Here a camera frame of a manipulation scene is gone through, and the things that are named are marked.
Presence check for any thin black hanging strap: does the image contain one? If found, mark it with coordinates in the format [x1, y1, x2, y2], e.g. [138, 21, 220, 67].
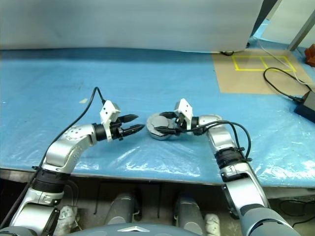
[94, 181, 102, 212]

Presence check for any white rounded lump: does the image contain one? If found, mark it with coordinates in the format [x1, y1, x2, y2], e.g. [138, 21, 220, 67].
[205, 212, 221, 234]
[55, 205, 79, 235]

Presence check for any black power adapter brick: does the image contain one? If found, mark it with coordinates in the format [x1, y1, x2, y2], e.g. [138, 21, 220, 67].
[293, 90, 315, 121]

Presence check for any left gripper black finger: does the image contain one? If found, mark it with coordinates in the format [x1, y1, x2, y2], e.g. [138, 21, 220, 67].
[120, 113, 139, 124]
[121, 124, 146, 137]

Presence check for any grey metal frame post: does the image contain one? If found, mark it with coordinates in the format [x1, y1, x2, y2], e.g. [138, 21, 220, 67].
[287, 0, 315, 51]

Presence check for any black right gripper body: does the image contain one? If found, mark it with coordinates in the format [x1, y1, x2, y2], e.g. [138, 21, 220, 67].
[169, 115, 188, 135]

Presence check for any small grey gear plate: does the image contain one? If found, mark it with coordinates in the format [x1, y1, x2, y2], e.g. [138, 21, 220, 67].
[146, 113, 176, 135]

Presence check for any blue plastic table cover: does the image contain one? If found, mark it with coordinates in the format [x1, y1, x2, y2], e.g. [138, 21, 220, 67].
[0, 46, 315, 189]

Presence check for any thin white cable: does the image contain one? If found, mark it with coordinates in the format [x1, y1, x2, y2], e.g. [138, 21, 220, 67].
[258, 39, 314, 86]

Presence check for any grey rounded leg shell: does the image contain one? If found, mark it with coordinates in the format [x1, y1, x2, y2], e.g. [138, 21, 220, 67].
[174, 191, 206, 229]
[108, 191, 141, 226]

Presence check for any black power cord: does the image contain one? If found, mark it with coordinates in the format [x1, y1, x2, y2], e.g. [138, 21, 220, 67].
[262, 66, 312, 102]

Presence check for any orange brown object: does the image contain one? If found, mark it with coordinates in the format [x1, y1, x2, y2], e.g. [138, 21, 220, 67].
[305, 42, 315, 66]

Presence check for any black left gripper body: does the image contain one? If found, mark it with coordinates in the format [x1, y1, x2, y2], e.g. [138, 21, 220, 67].
[109, 119, 126, 143]

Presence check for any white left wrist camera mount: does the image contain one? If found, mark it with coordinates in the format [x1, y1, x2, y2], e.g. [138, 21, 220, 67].
[99, 100, 122, 143]

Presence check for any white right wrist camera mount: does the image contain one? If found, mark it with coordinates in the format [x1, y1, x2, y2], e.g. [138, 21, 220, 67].
[173, 98, 193, 131]

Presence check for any white board behind post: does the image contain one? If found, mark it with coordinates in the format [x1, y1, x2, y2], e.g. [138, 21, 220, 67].
[261, 0, 312, 43]

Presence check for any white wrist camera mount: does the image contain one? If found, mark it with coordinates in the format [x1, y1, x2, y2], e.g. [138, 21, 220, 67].
[99, 100, 122, 143]
[173, 98, 193, 131]

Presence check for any brown cardboard sheet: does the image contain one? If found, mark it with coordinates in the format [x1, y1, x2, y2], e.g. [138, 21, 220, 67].
[211, 46, 315, 95]

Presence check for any grey robot chest shell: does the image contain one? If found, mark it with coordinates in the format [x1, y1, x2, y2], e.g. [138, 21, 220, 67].
[71, 222, 197, 236]

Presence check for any large white panel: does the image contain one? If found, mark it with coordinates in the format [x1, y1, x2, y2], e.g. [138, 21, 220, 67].
[0, 0, 263, 53]

